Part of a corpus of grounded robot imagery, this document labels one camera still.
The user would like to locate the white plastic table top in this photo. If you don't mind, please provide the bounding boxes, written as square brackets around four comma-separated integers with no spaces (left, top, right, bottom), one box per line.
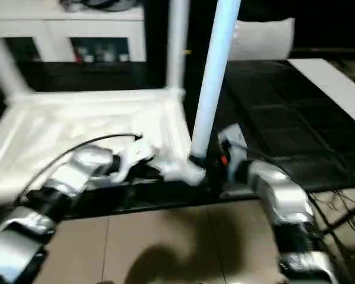
[0,87,206,208]

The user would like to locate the grey pillow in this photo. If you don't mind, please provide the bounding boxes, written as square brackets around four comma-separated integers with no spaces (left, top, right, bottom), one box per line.
[229,17,296,62]

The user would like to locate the black cabinet with gold label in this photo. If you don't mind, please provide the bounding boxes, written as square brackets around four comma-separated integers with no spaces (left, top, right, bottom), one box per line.
[143,0,222,64]

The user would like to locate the white flat board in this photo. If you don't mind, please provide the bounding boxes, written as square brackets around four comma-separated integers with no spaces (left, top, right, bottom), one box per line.
[286,57,355,131]

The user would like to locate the white sideboard cabinet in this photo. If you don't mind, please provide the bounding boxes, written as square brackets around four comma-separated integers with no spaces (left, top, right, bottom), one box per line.
[0,7,146,63]

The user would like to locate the black clutter on sideboard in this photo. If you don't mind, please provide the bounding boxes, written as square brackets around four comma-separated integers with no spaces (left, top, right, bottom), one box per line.
[59,0,86,12]

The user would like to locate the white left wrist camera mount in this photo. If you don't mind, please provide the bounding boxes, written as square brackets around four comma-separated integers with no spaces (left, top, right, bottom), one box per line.
[115,143,154,183]

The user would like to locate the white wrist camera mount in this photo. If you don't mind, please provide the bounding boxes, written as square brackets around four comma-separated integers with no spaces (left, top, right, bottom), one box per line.
[218,124,249,181]
[115,143,154,183]

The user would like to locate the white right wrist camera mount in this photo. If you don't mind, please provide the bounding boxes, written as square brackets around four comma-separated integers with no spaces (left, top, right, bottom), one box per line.
[218,124,249,181]

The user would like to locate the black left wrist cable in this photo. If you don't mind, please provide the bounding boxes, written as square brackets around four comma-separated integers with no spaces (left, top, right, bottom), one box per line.
[20,133,145,196]

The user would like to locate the loose floor cables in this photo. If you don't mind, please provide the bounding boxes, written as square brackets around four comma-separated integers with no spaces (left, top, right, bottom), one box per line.
[310,189,355,237]

